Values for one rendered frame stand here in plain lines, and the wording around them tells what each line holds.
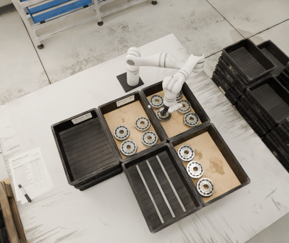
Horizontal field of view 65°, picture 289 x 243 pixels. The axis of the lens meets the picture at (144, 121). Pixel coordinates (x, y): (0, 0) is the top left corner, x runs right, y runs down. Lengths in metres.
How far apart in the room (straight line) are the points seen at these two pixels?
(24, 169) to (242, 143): 1.47
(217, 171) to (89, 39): 2.38
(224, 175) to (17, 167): 1.32
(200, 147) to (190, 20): 2.25
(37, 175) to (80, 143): 0.37
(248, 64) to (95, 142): 1.59
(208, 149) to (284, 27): 2.54
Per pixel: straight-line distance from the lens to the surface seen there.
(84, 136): 1.52
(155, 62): 1.50
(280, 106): 2.39
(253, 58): 2.46
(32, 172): 1.70
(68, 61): 3.03
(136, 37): 3.14
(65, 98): 1.85
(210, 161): 1.46
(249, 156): 1.70
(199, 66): 1.47
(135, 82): 1.76
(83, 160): 1.46
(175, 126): 1.50
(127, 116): 1.53
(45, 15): 3.09
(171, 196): 1.37
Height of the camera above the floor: 2.18
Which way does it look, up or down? 64 degrees down
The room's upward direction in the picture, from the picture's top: 2 degrees counter-clockwise
